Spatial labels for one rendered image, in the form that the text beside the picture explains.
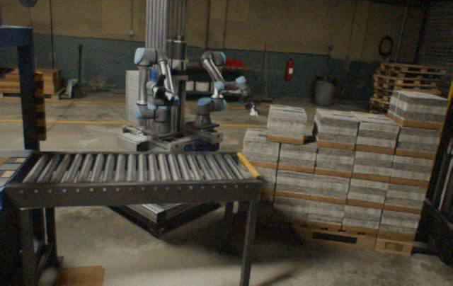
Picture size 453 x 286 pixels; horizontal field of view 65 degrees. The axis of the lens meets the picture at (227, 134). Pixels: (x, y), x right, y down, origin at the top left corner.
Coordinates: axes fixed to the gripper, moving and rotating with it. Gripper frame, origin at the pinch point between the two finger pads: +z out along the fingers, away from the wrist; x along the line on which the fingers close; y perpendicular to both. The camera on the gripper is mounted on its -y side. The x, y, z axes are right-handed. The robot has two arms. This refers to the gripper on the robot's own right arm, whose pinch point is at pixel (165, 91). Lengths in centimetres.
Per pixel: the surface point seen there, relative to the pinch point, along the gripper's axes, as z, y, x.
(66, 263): -19, 131, 42
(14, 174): 9, 55, 76
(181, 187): 43, 45, -6
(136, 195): 39, 53, 17
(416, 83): -350, -61, -690
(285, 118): -6, 7, -99
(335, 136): 13, 13, -135
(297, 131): -2, 15, -110
